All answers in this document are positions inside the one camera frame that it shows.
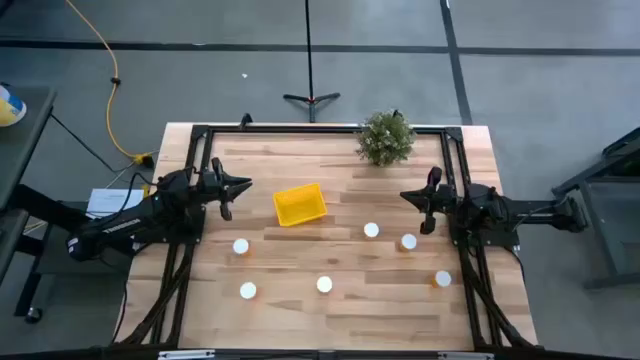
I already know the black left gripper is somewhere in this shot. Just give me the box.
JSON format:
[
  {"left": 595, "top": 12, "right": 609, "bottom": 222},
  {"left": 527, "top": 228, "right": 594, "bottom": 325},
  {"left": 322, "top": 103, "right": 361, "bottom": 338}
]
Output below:
[{"left": 196, "top": 157, "right": 254, "bottom": 222}]

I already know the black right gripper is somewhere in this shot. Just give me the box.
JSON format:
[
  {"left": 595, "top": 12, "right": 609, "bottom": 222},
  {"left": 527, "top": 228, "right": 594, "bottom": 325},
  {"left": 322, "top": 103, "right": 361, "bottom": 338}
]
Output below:
[{"left": 399, "top": 166, "right": 459, "bottom": 236}]

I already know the yellow plastic basket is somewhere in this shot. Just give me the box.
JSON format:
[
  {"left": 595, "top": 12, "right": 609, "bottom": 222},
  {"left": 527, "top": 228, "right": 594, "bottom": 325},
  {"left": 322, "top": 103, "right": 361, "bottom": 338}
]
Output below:
[{"left": 272, "top": 182, "right": 329, "bottom": 228}]

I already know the green potted plant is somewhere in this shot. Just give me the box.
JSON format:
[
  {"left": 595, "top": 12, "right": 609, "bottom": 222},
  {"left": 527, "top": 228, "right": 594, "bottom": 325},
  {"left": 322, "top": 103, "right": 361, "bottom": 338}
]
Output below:
[{"left": 355, "top": 109, "right": 417, "bottom": 168}]

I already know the black tripod stand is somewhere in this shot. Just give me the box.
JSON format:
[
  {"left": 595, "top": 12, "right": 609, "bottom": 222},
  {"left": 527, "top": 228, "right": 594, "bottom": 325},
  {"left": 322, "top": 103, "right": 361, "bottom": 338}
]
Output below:
[{"left": 282, "top": 0, "right": 342, "bottom": 124}]

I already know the black front crossbar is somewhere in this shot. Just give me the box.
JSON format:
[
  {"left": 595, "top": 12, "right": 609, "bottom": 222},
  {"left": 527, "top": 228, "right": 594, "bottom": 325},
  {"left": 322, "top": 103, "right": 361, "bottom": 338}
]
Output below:
[{"left": 0, "top": 343, "right": 640, "bottom": 360}]

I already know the black stand leg with caster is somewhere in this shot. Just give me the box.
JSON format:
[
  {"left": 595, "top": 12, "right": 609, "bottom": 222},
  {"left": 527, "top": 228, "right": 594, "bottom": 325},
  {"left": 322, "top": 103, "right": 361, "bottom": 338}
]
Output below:
[{"left": 9, "top": 183, "right": 139, "bottom": 324}]

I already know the dark grey metal stand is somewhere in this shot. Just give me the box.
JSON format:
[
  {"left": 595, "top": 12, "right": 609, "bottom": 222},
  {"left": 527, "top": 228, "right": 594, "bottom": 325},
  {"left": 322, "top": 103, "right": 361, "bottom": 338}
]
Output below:
[{"left": 551, "top": 127, "right": 640, "bottom": 291}]

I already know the dark grey side table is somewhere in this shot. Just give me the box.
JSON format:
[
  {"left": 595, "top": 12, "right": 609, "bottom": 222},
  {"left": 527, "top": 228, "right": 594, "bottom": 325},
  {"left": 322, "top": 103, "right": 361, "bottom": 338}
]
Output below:
[{"left": 0, "top": 85, "right": 57, "bottom": 284}]

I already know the blue yellow wipes tub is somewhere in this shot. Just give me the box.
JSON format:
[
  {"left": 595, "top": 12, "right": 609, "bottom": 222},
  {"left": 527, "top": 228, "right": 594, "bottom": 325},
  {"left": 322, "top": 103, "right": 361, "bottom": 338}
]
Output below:
[{"left": 0, "top": 83, "right": 28, "bottom": 128}]

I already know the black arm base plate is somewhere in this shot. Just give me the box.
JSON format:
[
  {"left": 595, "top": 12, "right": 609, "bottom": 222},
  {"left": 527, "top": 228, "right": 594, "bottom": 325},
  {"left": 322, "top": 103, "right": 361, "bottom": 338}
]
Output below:
[
  {"left": 448, "top": 212, "right": 521, "bottom": 250},
  {"left": 132, "top": 204, "right": 207, "bottom": 247}
]

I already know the yellow extension cable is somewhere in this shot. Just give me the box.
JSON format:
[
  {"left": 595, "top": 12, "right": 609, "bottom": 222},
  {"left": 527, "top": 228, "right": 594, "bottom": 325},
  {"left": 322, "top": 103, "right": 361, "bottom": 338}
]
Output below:
[{"left": 64, "top": 0, "right": 155, "bottom": 169}]

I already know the black aluminium table frame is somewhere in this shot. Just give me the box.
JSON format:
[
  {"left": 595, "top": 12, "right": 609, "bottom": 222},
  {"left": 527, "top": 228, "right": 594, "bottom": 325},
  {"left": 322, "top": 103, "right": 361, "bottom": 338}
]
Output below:
[{"left": 112, "top": 123, "right": 539, "bottom": 351}]

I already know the thin black power cable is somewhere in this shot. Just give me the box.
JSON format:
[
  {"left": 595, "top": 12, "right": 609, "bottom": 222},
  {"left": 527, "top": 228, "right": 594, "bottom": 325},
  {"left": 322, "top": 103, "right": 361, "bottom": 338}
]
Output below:
[{"left": 49, "top": 113, "right": 121, "bottom": 174}]

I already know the silver metal bracket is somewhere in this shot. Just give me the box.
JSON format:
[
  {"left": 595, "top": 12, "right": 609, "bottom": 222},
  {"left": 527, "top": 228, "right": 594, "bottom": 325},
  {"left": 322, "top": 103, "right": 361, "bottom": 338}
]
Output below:
[
  {"left": 437, "top": 351, "right": 495, "bottom": 360},
  {"left": 157, "top": 349, "right": 216, "bottom": 360}
]

